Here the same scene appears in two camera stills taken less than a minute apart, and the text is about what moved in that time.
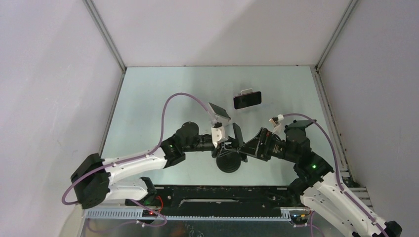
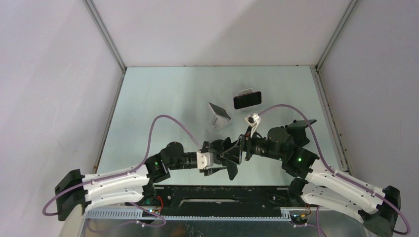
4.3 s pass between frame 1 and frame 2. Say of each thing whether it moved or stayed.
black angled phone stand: stayed
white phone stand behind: stayed
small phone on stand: stayed
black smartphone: moved
